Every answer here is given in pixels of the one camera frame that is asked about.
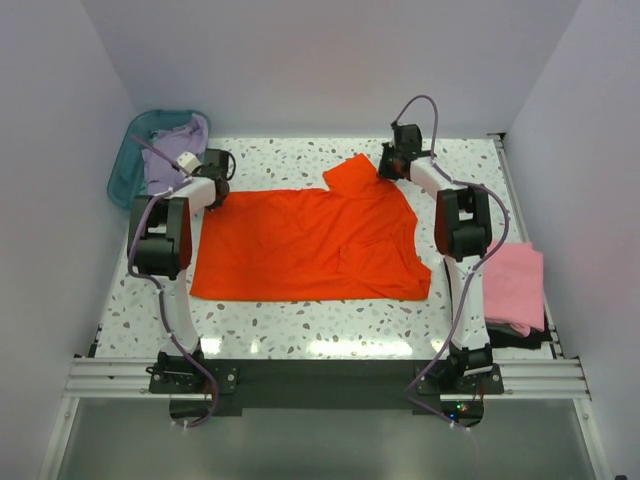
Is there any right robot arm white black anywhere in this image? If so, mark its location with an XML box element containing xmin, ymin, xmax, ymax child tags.
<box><xmin>378</xmin><ymin>121</ymin><xmax>493</xmax><ymax>393</ymax></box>

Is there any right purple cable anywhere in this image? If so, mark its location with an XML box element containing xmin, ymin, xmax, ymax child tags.
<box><xmin>390</xmin><ymin>94</ymin><xmax>511</xmax><ymax>419</ymax></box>

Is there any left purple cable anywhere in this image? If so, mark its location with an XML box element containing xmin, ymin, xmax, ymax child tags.
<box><xmin>125</xmin><ymin>133</ymin><xmax>221</xmax><ymax>428</ymax></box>

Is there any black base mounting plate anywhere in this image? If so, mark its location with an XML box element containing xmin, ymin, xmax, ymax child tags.
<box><xmin>146</xmin><ymin>353</ymin><xmax>505</xmax><ymax>420</ymax></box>

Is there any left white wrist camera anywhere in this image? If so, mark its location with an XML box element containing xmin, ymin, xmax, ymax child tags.
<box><xmin>176</xmin><ymin>151</ymin><xmax>201</xmax><ymax>175</ymax></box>

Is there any purple cable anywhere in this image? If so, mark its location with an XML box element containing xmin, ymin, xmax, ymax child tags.
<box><xmin>390</xmin><ymin>94</ymin><xmax>511</xmax><ymax>419</ymax></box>
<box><xmin>125</xmin><ymin>133</ymin><xmax>221</xmax><ymax>428</ymax></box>

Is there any teal plastic basket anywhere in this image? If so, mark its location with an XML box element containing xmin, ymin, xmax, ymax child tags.
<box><xmin>107</xmin><ymin>109</ymin><xmax>211</xmax><ymax>210</ymax></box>

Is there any orange t shirt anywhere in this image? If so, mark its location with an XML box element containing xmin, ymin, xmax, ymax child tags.
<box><xmin>191</xmin><ymin>154</ymin><xmax>431</xmax><ymax>302</ymax></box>

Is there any lilac t shirt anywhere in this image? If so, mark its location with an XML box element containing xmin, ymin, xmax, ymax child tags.
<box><xmin>141</xmin><ymin>113</ymin><xmax>210</xmax><ymax>197</ymax></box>

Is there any pink folded t shirt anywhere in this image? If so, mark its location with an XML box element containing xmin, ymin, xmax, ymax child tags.
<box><xmin>482</xmin><ymin>243</ymin><xmax>545</xmax><ymax>337</ymax></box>

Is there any black folded t shirt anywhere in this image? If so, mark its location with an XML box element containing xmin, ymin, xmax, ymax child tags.
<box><xmin>442</xmin><ymin>259</ymin><xmax>554</xmax><ymax>351</ymax></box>

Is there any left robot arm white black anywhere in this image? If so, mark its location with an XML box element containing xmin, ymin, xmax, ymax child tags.
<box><xmin>127</xmin><ymin>148</ymin><xmax>236</xmax><ymax>357</ymax></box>

